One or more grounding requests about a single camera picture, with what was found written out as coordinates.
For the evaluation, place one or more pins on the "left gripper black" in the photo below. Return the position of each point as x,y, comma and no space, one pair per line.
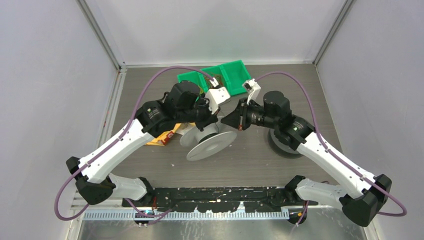
210,118

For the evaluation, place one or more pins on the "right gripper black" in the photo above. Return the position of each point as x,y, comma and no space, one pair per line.
238,118

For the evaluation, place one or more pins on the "white plastic cable spool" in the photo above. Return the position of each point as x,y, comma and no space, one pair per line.
208,142

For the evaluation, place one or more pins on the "dark grey cable spool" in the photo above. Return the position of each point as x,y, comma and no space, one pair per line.
281,149

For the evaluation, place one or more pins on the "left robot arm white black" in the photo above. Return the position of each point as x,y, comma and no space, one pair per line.
94,180

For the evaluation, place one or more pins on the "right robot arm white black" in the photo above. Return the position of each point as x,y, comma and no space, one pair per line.
360,194

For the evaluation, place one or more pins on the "yellow snack bag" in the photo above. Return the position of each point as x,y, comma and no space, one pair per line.
164,138

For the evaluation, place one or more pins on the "green three-compartment bin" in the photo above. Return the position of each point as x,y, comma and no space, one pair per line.
231,75

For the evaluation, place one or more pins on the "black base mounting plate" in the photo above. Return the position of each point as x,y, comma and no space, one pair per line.
259,199

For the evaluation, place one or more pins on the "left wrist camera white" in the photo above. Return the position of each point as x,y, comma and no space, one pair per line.
216,95

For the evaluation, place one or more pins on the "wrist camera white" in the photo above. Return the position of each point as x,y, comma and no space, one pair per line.
253,89
216,95

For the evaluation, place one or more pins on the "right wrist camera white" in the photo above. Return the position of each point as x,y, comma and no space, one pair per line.
253,89

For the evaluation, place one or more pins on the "white slotted cable duct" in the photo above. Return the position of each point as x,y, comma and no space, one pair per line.
128,214

